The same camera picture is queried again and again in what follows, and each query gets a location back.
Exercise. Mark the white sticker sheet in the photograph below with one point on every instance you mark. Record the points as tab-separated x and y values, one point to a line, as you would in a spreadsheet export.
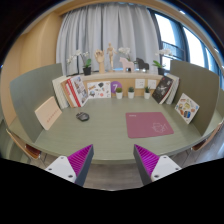
99	90

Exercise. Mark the grey curtain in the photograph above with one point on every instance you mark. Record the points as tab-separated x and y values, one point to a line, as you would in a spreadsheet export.
106	30

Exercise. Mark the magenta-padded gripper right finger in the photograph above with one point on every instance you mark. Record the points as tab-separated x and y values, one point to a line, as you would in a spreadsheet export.
163	166

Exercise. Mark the beige card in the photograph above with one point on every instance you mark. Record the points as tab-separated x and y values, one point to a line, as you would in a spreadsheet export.
47	113

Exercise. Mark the grey computer mouse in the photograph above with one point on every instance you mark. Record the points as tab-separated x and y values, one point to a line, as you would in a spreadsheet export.
82	116

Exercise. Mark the small plant in white pot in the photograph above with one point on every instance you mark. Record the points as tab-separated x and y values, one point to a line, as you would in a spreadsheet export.
147	95
131	95
119	95

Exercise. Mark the pink mouse pad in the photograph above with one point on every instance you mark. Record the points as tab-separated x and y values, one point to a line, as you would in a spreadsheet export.
146	125

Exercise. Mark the wooden chair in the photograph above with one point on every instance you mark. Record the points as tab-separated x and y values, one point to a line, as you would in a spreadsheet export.
28	149
203	143

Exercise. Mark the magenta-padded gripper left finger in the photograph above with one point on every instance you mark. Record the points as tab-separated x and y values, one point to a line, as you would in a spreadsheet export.
63	166

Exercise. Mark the green desk partition panel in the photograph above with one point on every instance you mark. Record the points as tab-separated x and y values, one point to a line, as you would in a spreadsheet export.
30	90
196	81

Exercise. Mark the wooden mannequin figure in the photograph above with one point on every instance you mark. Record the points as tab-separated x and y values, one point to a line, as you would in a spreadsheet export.
111	53

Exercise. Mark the light wooden back shelf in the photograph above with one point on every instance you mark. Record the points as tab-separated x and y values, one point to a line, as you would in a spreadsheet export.
128	81

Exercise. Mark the dark grey horse figurine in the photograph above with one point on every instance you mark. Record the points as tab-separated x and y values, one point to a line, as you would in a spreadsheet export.
142	64

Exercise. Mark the purple round number sign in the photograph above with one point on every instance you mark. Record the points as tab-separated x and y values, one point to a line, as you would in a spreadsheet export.
115	85

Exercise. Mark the white book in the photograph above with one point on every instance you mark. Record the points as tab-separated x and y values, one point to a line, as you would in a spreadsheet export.
59	90
174	88

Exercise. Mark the white wall socket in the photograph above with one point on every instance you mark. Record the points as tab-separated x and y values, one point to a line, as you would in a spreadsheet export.
152	84
140	83

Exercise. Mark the white orchid in black pot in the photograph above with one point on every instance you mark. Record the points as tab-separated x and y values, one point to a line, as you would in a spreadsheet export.
125	50
87	70
161	70

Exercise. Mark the dark-framed window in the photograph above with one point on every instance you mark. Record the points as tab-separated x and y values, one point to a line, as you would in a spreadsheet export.
193	46

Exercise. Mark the pink horse figurine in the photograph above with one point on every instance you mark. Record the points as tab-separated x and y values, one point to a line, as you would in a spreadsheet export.
126	64

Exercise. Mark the red-spined photo magazine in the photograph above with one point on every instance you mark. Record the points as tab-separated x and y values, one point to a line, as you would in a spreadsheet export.
79	89

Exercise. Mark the colourful sticker card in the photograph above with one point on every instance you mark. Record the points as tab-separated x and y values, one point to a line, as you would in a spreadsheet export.
186	108

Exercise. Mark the black book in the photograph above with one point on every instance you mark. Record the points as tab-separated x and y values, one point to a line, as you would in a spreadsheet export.
162	90

